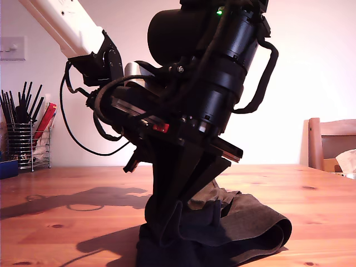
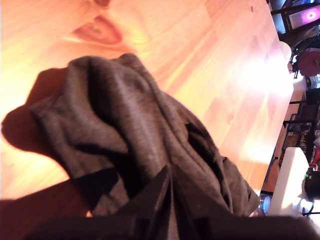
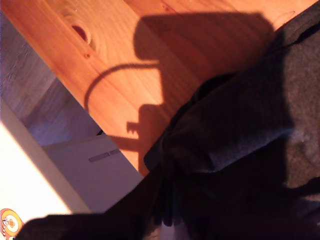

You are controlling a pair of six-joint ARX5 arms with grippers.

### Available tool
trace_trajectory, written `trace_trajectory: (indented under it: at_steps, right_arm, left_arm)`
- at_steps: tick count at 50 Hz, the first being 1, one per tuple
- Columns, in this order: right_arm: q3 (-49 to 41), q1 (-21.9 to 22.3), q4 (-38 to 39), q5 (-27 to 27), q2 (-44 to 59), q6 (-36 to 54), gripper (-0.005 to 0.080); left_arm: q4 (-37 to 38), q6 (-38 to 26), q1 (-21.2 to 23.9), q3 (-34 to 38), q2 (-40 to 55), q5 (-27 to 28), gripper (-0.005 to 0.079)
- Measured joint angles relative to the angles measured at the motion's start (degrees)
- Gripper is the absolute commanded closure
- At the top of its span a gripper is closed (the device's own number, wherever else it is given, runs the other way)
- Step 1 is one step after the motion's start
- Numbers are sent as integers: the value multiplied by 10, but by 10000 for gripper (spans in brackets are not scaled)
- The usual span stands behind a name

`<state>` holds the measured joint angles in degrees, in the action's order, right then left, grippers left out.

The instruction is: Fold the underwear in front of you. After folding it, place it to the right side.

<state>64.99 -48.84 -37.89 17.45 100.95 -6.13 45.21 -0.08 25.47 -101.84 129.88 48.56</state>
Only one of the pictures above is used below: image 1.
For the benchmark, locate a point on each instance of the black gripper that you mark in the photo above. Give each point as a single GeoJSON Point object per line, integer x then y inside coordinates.
{"type": "Point", "coordinates": [219, 103]}
{"type": "Point", "coordinates": [130, 162]}

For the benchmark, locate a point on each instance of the dark grey underwear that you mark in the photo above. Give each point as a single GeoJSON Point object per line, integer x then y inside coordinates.
{"type": "Point", "coordinates": [250, 219]}

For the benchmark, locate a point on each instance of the brown wooden chair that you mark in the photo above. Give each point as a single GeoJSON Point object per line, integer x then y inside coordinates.
{"type": "Point", "coordinates": [315, 144]}

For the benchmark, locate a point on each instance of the brown cardboard box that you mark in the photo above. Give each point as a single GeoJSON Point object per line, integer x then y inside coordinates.
{"type": "Point", "coordinates": [329, 165]}

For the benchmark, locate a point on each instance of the white paper packet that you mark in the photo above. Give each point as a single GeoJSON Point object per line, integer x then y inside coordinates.
{"type": "Point", "coordinates": [41, 150]}

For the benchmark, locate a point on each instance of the red packet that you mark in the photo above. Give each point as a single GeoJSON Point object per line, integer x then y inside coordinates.
{"type": "Point", "coordinates": [46, 118]}

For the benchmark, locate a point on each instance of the patterned tissue box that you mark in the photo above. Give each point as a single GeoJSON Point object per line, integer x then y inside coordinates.
{"type": "Point", "coordinates": [347, 176]}

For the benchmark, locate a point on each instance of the white tissue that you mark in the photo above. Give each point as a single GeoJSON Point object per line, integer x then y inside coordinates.
{"type": "Point", "coordinates": [347, 161]}

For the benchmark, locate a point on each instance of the black chopstick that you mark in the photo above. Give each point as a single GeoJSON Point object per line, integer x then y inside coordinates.
{"type": "Point", "coordinates": [35, 101]}
{"type": "Point", "coordinates": [28, 94]}
{"type": "Point", "coordinates": [12, 103]}
{"type": "Point", "coordinates": [23, 92]}
{"type": "Point", "coordinates": [37, 108]}
{"type": "Point", "coordinates": [4, 106]}

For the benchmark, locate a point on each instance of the blue box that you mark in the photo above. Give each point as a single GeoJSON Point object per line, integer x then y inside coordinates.
{"type": "Point", "coordinates": [8, 170]}

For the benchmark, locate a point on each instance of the dark brown container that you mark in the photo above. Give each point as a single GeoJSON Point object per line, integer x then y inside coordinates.
{"type": "Point", "coordinates": [2, 144]}

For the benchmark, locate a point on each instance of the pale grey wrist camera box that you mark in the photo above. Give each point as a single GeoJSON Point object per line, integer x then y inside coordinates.
{"type": "Point", "coordinates": [133, 73]}

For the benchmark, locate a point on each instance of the white wall light switch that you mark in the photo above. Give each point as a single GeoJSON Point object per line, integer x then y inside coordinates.
{"type": "Point", "coordinates": [12, 48]}

